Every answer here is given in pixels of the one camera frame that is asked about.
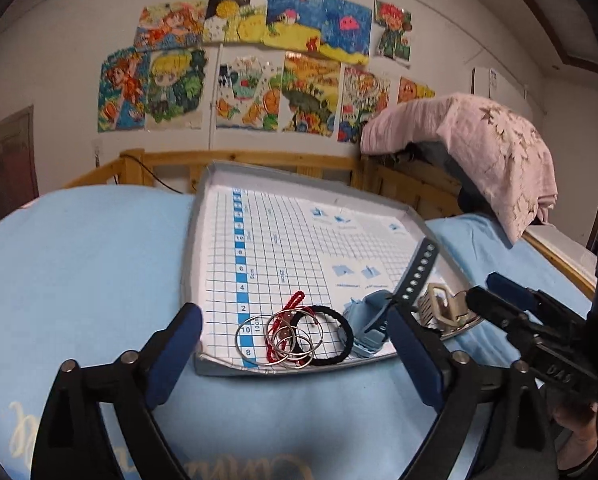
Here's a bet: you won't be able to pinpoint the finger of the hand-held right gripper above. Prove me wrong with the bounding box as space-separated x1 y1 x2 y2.
466 285 544 342
486 272 587 322

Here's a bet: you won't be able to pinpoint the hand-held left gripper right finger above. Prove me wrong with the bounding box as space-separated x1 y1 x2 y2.
386 305 560 480

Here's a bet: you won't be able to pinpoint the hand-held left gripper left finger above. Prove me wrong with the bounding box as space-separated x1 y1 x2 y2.
30 302 204 480

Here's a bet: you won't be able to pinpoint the beige hair claw clip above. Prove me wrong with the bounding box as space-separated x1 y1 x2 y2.
416 282 474 336

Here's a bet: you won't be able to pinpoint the silver bangle rings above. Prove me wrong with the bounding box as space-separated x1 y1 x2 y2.
235 307 324 370

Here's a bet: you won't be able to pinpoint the black hair tie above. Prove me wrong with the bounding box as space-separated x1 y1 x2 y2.
299 305 354 367

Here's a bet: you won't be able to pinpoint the red braided bracelet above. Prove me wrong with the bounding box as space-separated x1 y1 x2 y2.
265 291 320 363

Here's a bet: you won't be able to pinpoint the grey cardboard tray with grid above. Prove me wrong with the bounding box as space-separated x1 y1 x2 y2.
186 160 472 378

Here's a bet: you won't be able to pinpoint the person's right hand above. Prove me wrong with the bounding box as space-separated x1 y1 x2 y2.
551 402 598 475

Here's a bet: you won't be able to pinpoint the light blue printed bedsheet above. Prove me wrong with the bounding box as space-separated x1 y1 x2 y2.
0 184 597 480

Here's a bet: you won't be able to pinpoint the grey cloth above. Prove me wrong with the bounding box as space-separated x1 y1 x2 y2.
404 141 484 211

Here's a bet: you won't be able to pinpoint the pink floral blanket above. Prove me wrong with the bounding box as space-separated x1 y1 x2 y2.
360 92 560 245

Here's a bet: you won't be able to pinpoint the white air conditioner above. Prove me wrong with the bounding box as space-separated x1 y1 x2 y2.
471 66 536 111

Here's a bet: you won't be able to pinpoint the brown wooden door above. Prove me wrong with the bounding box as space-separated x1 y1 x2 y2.
0 105 42 238

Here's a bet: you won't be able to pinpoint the black cable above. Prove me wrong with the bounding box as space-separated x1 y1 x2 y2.
93 142 194 196

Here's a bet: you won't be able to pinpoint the wooden bed frame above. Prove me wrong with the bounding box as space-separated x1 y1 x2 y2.
61 147 597 301

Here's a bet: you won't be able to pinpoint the group of colourful wall drawings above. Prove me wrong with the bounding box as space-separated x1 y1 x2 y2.
97 0 436 145

